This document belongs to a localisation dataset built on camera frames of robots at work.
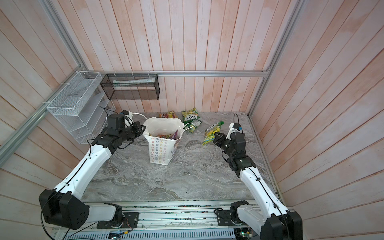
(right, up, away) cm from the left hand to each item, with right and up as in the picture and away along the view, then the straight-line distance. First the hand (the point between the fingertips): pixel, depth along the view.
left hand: (146, 129), depth 79 cm
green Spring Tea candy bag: (+34, -2, +3) cm, 35 cm away
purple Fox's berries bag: (+14, -4, +10) cm, 18 cm away
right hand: (+36, -2, 0) cm, 36 cm away
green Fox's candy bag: (+25, +10, +35) cm, 44 cm away
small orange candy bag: (+8, +12, +39) cm, 42 cm away
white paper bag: (+8, -12, +2) cm, 14 cm away
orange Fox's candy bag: (+6, -5, +22) cm, 23 cm away
